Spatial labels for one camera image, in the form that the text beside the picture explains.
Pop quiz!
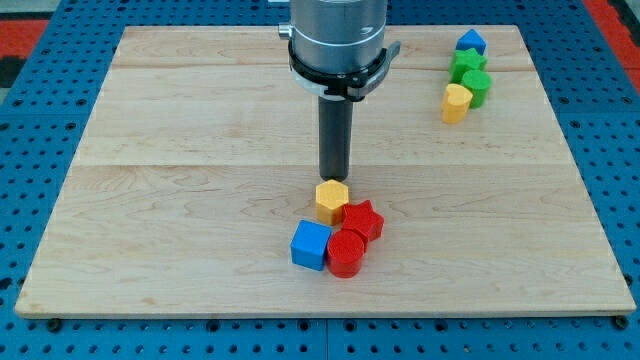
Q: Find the blue cube block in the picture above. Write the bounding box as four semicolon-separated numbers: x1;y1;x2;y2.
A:
290;220;332;271

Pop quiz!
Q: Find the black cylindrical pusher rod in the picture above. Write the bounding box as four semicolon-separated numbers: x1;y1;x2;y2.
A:
318;97;353;181

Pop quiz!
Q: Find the red star block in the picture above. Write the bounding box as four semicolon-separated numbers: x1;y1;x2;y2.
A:
342;200;384;250

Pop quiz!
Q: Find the green cylinder block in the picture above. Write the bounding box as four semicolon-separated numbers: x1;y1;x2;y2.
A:
461;70;492;108

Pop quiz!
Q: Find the red cylinder block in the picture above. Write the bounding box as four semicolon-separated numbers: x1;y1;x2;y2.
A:
327;230;365;278

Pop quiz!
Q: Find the yellow heart block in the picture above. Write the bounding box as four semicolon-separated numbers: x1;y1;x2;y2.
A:
441;83;473;124

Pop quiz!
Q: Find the green star block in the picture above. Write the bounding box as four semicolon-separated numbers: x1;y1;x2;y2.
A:
449;48;488;83

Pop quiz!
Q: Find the blue pentagon block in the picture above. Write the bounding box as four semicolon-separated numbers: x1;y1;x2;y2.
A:
455;29;487;55

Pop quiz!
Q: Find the black clamp ring mount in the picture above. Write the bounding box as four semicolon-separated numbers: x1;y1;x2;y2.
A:
288;41;401;102

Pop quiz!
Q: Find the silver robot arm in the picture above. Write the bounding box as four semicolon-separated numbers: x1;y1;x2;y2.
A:
278;0;401;181

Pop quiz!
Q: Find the yellow hexagon block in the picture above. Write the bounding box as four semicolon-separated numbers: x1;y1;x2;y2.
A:
315;180;349;226

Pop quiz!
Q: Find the light wooden board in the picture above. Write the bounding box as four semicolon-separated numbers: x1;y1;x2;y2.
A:
15;25;636;319

